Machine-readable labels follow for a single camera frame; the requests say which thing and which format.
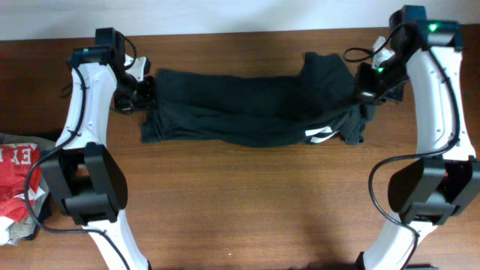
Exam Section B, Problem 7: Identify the red white printed t-shirt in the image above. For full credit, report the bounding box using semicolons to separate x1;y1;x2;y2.
1;143;41;245

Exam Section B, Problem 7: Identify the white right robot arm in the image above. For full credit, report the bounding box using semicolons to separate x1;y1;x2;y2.
355;5;479;269

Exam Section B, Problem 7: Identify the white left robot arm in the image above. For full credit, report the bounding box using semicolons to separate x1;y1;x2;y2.
40;28;156;269

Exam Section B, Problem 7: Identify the black folded garment in pile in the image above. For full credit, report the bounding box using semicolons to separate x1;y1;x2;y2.
25;129;65;241

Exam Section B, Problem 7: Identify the dark green t-shirt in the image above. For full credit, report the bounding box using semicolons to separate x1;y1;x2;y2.
141;52;376;148

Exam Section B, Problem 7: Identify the grey folded t-shirt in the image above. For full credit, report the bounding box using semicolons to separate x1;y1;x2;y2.
1;133;47;245

